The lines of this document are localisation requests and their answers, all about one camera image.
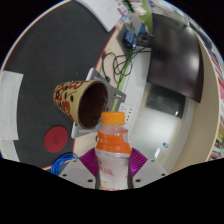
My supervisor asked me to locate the flat round red coaster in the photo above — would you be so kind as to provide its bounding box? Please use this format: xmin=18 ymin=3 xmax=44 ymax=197
xmin=43 ymin=125 xmax=69 ymax=154

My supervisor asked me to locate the small blue gadget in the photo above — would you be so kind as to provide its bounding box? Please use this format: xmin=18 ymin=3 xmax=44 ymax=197
xmin=123 ymin=23 xmax=148 ymax=49

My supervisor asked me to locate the white wall socket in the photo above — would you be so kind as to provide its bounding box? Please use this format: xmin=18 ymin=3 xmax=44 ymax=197
xmin=118 ymin=103 xmax=136 ymax=125

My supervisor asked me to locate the black cable bundle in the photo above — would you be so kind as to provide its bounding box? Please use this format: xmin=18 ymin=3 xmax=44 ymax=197
xmin=101 ymin=46 xmax=151 ymax=84

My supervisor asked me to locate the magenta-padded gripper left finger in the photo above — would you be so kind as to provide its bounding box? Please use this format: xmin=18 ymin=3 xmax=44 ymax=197
xmin=59 ymin=148 xmax=101 ymax=190

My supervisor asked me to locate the black desk mat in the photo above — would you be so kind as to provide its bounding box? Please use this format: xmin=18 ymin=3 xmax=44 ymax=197
xmin=3 ymin=0 xmax=116 ymax=169

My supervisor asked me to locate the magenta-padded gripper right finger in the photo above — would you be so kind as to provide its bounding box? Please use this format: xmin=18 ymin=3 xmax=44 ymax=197
xmin=127 ymin=148 xmax=169 ymax=189

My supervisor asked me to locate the orange-capped drink bottle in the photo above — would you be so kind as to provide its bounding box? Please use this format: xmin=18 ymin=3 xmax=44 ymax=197
xmin=94 ymin=111 xmax=133 ymax=192

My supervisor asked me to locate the blue coiled cable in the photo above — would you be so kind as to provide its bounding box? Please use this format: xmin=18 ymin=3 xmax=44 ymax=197
xmin=49 ymin=152 xmax=79 ymax=176

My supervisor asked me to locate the white tissue pack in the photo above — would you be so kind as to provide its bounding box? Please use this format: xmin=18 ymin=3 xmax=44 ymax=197
xmin=0 ymin=70 xmax=25 ymax=163

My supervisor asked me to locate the grey metal laptop stand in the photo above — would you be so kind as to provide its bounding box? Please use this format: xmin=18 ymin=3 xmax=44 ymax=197
xmin=70 ymin=67 xmax=128 ymax=140

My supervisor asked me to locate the white open notebook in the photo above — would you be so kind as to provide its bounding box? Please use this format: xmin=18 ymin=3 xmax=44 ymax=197
xmin=74 ymin=0 xmax=126 ymax=33

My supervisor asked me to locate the black computer monitor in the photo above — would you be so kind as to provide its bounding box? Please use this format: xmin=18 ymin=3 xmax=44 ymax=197
xmin=146 ymin=13 xmax=205 ymax=104

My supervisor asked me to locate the red floral paper cup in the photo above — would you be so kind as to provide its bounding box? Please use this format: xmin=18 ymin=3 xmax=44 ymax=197
xmin=52 ymin=79 xmax=110 ymax=130

